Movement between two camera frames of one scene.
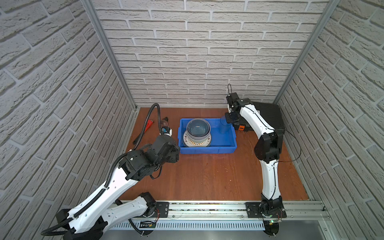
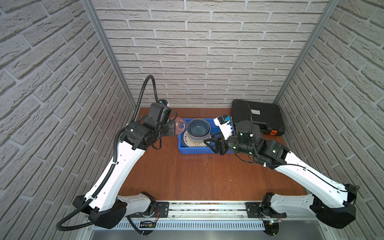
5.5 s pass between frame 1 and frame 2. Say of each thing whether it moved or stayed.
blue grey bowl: stayed
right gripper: moved
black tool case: stayed
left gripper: moved
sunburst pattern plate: stayed
